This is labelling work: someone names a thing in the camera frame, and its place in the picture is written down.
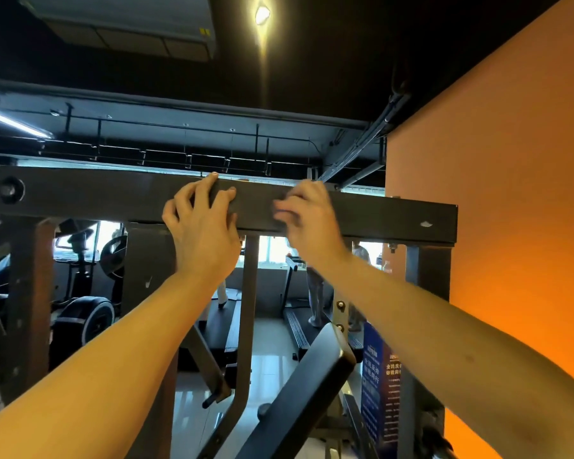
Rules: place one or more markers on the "person's right hand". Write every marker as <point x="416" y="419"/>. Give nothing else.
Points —
<point x="311" y="229"/>

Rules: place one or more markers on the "person's left hand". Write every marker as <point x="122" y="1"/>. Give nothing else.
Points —
<point x="203" y="239"/>

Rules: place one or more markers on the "grey steel gym machine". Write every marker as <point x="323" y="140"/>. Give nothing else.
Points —
<point x="96" y="196"/>

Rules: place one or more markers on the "person's right forearm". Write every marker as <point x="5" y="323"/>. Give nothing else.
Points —
<point x="469" y="358"/>

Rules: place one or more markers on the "person's left forearm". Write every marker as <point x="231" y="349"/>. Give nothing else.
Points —
<point x="96" y="377"/>

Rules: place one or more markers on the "large bright window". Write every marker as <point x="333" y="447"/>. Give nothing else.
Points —
<point x="273" y="251"/>

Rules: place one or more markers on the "black treadmill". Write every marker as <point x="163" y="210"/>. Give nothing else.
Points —
<point x="301" y="330"/>
<point x="220" y="325"/>

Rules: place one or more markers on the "dark blue stand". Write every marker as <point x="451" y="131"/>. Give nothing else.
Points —
<point x="381" y="387"/>

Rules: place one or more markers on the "round ceiling lamp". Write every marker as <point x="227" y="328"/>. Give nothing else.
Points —
<point x="262" y="14"/>

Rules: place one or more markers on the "fluorescent tube light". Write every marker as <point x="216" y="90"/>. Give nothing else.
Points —
<point x="14" y="122"/>

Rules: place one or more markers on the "white ceiling air unit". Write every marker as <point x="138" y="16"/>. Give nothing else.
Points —
<point x="124" y="19"/>

